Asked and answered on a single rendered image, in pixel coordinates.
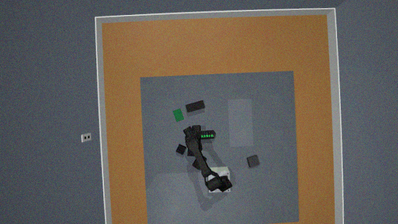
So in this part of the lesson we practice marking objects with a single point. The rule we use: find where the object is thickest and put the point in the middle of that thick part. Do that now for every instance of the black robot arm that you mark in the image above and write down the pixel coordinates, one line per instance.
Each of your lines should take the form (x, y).
(193, 143)

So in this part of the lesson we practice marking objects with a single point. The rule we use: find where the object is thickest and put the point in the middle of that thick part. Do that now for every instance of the dark grey controller unit with green rocker switches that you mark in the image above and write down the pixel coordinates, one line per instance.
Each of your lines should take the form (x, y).
(210, 134)

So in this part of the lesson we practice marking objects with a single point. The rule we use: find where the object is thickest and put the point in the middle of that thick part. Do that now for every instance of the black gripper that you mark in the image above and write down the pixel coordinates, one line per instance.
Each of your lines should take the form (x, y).
(196, 128)

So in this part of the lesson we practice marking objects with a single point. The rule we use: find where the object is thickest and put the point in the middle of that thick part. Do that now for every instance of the green rectangular block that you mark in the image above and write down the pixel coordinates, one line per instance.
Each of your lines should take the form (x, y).
(178, 115)

